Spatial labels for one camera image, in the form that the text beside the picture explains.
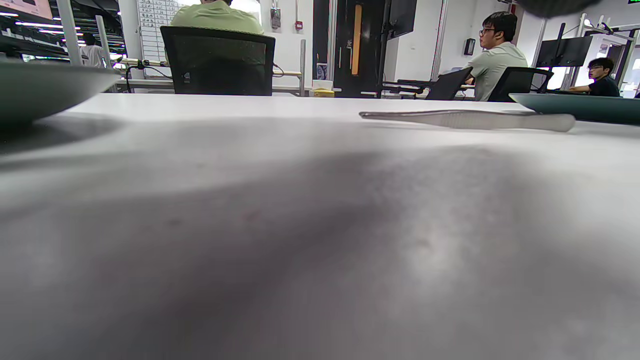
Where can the person's left hand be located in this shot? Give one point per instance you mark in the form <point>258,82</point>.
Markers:
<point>552,6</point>

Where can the teal plate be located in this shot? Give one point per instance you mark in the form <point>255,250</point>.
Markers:
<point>590,107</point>

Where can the metal tweezers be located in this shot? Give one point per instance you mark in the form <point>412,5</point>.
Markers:
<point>475,120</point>

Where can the grey plate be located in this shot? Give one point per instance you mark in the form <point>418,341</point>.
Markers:
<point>40,90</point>

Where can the black computer monitor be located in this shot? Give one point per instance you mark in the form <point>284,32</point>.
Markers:
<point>565,51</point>

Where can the black door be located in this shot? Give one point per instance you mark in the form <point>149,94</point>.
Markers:
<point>372,60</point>

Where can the yellow tissue box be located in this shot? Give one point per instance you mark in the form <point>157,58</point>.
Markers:
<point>323,92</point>

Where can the black mesh office chair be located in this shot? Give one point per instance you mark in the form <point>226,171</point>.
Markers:
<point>217,62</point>

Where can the pink display screen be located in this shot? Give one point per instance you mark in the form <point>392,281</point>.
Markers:
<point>25,7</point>

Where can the black wall device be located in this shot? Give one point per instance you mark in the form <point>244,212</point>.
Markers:
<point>469,46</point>

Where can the black wall screen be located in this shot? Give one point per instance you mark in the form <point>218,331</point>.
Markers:
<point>402,17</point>

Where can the grey wall box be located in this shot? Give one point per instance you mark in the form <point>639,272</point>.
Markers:
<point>275,18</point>

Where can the white wall board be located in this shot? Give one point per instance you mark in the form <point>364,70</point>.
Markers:
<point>152,15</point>

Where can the white metal post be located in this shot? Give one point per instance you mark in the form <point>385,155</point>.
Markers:
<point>102,40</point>
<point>70,30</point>

